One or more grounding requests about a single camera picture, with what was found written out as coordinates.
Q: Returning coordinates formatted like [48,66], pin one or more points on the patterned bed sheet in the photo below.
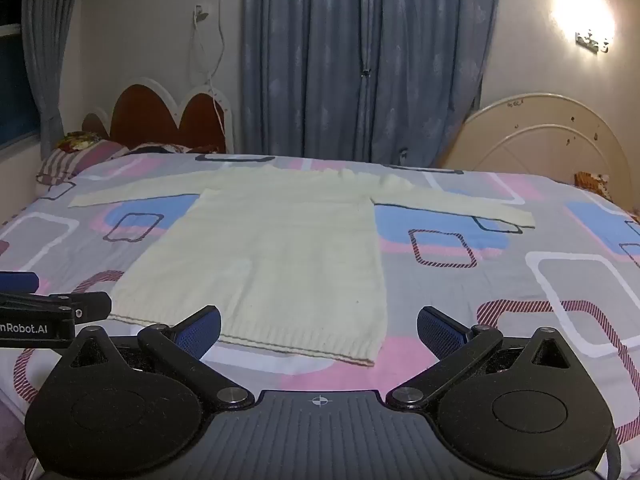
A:
[475,285]

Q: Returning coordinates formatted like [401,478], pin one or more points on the orange patterned cloth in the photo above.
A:
[592,182]

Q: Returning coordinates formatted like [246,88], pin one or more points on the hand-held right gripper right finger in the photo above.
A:
[439,334]

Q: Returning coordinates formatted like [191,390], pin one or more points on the cream knit sweater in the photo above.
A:
[275,250]

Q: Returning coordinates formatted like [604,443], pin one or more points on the wide blue curtain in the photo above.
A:
[310,60]

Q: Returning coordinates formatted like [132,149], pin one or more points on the dark window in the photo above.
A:
[12,85]

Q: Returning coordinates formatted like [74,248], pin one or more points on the dark patterned pillow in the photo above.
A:
[170,148]

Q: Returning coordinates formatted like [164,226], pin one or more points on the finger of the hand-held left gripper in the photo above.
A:
[85,306]
[20,282]

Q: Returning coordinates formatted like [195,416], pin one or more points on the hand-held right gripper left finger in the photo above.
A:
[201,334]

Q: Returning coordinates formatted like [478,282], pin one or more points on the red wooden scalloped headboard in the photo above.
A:
[145,115]

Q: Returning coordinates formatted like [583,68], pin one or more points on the floral pillow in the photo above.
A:
[80,140]

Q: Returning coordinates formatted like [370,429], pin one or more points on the narrow blue curtain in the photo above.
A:
[47,35]

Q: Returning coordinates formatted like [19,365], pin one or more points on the striped pillow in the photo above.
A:
[75,160]

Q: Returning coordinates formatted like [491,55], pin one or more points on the glowing ceiling lamp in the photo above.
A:
[592,42]

